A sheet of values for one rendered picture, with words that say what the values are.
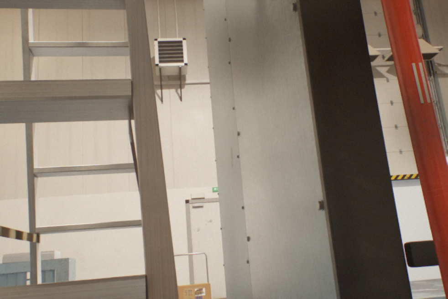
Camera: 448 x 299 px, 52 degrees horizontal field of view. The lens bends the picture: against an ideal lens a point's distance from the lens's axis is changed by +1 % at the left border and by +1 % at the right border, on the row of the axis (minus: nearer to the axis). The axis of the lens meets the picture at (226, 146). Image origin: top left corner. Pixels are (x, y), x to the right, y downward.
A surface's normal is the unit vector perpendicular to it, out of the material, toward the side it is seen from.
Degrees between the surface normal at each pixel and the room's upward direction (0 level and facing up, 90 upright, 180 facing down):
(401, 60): 91
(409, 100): 91
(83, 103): 180
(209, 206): 90
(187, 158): 90
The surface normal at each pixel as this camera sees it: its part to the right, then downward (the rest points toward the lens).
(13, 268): 0.10, -0.26
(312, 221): -0.99, 0.05
